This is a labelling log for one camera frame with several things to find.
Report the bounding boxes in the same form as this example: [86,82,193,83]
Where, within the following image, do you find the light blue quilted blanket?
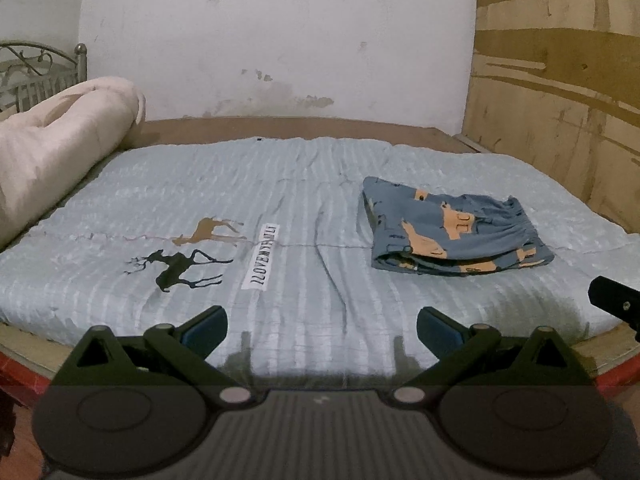
[0,136,640,378]

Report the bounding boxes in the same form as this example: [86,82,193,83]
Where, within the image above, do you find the brown wooden board panel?
[460,0,640,233]

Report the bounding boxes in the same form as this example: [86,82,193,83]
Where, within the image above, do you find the rolled pink duvet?
[0,76,147,252]

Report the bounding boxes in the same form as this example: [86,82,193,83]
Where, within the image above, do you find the blue pants with orange print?
[361,176,556,277]

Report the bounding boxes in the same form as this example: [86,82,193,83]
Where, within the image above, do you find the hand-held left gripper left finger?
[49,306,252,407]

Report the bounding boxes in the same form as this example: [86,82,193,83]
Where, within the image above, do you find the metal headboard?
[0,41,89,113]

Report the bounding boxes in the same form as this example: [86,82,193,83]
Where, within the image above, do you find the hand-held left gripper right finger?
[392,306,597,407]

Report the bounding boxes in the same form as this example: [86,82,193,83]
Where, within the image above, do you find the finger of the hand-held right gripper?
[588,276,640,344]

